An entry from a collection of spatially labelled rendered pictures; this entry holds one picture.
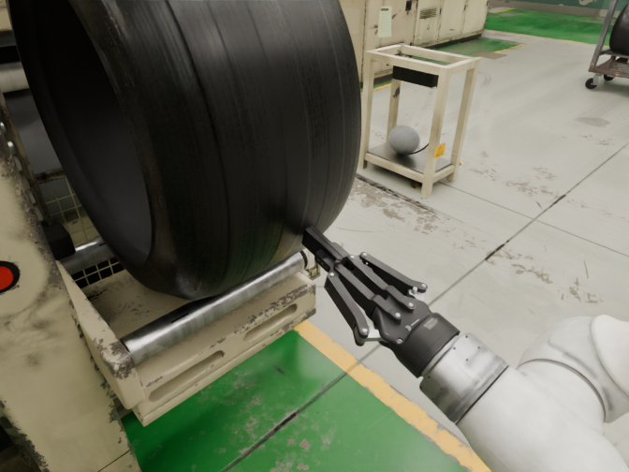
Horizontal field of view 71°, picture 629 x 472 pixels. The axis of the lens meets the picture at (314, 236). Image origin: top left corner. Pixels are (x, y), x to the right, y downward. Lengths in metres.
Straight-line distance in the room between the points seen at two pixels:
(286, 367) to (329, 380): 0.17
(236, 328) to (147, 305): 0.24
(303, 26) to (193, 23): 0.13
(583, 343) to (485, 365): 0.14
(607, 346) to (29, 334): 0.71
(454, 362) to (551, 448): 0.11
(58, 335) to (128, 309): 0.24
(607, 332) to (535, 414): 0.15
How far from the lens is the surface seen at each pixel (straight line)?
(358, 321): 0.53
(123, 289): 0.99
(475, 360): 0.52
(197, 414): 1.74
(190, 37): 0.46
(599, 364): 0.60
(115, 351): 0.66
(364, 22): 5.01
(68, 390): 0.80
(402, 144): 3.09
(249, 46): 0.49
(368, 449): 1.63
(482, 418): 0.51
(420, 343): 0.52
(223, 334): 0.75
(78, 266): 0.92
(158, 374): 0.72
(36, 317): 0.70
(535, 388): 0.53
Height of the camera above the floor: 1.40
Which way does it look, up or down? 34 degrees down
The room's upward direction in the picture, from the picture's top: straight up
